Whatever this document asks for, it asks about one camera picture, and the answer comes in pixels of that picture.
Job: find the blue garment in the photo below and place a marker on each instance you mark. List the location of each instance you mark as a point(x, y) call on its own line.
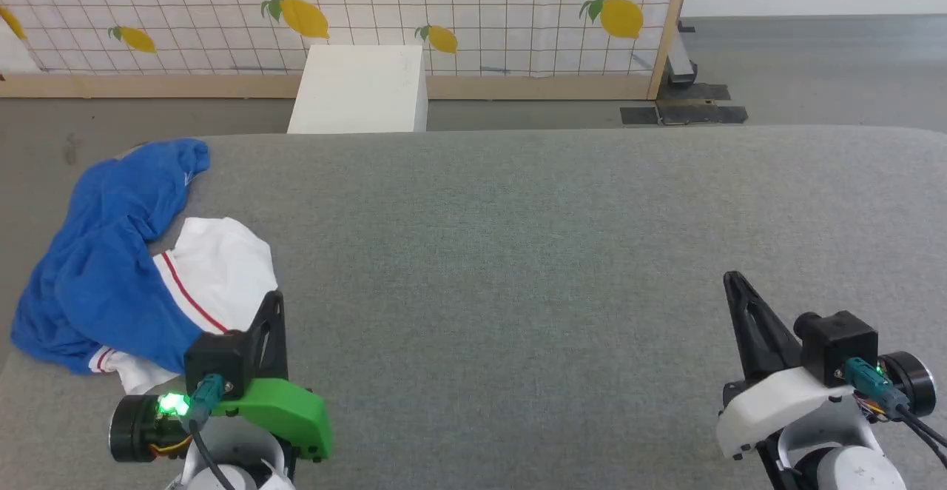
point(103, 283)

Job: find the black metal floor plate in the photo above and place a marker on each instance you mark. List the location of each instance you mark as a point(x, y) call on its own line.
point(684, 109)

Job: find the white garment with red stripe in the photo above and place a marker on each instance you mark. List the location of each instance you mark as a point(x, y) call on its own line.
point(218, 268)

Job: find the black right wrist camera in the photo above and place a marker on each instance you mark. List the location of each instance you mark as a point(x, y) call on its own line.
point(840, 346)

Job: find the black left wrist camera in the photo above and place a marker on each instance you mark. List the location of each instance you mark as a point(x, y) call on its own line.
point(218, 364)

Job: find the white box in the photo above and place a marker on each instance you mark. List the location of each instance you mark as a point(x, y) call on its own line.
point(359, 90)

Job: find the lemon print partition screen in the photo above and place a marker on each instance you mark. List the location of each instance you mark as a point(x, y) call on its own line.
point(481, 1)

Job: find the grey fabric sofa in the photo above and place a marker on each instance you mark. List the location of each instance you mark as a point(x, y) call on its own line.
point(518, 268)

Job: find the grey metal bar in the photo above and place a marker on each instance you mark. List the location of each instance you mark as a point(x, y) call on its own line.
point(679, 61)

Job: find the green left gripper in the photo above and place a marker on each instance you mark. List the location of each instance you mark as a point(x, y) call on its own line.
point(285, 412)

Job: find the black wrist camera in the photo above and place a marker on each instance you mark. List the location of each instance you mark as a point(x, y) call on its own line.
point(840, 346)
point(218, 364)

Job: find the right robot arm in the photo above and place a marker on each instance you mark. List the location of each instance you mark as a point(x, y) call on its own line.
point(843, 453)

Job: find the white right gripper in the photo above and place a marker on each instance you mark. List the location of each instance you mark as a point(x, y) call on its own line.
point(777, 408)

